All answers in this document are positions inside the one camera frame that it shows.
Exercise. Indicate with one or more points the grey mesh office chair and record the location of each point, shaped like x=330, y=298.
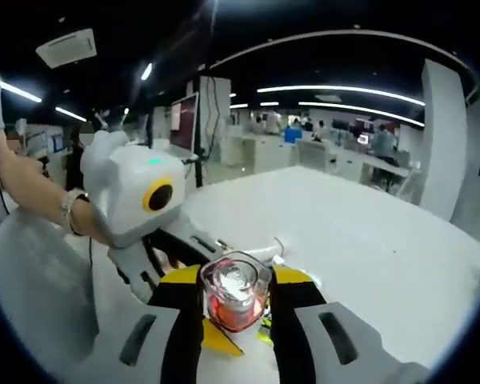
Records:
x=32, y=288

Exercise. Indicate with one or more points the red-collared skincare pump bottle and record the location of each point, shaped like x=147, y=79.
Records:
x=236, y=288

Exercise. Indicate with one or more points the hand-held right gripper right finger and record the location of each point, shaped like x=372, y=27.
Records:
x=304, y=344

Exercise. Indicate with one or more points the long ceiling light strip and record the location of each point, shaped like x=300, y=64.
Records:
x=344, y=89
x=364, y=109

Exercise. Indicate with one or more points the person's left hand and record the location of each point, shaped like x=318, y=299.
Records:
x=92, y=224

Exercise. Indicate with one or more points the ceiling air conditioner panel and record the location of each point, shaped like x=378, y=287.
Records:
x=66, y=48

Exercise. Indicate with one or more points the white office desk row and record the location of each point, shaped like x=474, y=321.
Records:
x=264, y=152

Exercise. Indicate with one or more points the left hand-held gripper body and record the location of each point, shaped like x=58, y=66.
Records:
x=136, y=180

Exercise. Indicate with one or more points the white square pillar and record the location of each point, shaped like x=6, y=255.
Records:
x=444, y=140

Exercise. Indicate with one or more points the black monitor stand pole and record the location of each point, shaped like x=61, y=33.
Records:
x=199, y=172

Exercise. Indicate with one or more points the blue desk panel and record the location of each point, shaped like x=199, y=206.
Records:
x=294, y=135

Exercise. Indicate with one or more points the white monitor stand tray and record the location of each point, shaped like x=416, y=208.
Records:
x=180, y=151

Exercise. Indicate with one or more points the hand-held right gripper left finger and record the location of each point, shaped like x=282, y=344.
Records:
x=172, y=344

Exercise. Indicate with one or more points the computer monitor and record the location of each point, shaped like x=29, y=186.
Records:
x=184, y=124

